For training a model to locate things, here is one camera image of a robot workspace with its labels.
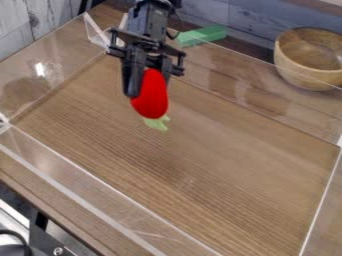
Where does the black cable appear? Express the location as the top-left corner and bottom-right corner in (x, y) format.
(0, 229), (33, 256)

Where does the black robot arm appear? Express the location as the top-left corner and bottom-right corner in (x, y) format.
(107, 0), (185, 98)

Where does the wooden bowl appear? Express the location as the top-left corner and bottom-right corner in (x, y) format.
(274, 27), (342, 91)

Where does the clear acrylic corner bracket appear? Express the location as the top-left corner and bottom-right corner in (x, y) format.
(82, 12), (128, 50)

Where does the green block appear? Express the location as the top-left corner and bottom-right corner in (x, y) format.
(176, 25), (227, 47)

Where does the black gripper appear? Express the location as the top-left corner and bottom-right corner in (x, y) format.
(108, 0), (185, 98)

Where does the black metal frame bracket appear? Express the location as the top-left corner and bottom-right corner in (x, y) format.
(29, 210), (76, 256)

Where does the clear acrylic table barrier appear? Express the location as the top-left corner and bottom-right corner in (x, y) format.
(0, 5), (342, 256)

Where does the red plush strawberry toy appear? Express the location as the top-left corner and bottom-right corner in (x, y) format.
(129, 69), (169, 131)

